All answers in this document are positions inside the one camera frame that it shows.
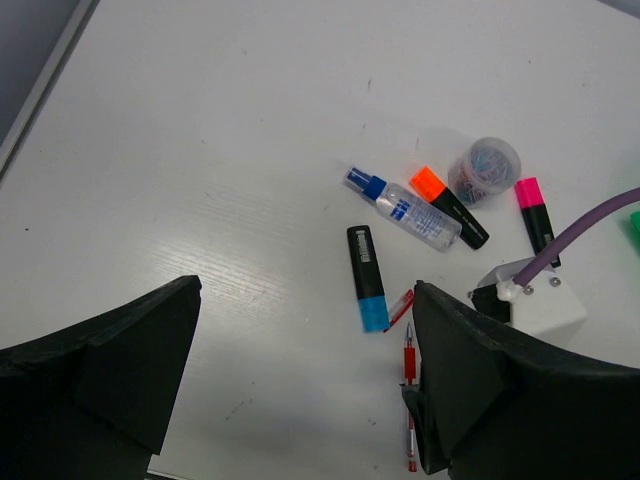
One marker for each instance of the clear blue-capped spray bottle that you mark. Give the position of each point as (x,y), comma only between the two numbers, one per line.
(406,210)

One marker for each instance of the orange-capped black highlighter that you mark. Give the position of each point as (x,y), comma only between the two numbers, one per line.
(429,186)

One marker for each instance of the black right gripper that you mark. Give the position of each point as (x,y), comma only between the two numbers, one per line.
(431,457)

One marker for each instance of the red gel pen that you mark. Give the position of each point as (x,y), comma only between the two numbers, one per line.
(410,377)

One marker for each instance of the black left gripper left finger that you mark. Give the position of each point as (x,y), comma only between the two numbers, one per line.
(94,400)

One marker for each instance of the green compartment tray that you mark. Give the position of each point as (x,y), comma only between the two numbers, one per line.
(634,223)

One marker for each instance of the red pen cap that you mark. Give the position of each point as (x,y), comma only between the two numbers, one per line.
(400,307)

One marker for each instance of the blue-capped black highlighter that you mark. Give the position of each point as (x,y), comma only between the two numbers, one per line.
(367,279)

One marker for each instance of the pink-capped black highlighter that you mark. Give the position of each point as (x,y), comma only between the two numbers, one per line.
(534,213)

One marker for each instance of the clear jar of paper clips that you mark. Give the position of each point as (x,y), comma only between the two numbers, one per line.
(486,169)

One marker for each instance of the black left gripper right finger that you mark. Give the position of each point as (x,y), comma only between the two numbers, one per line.
(509,406)

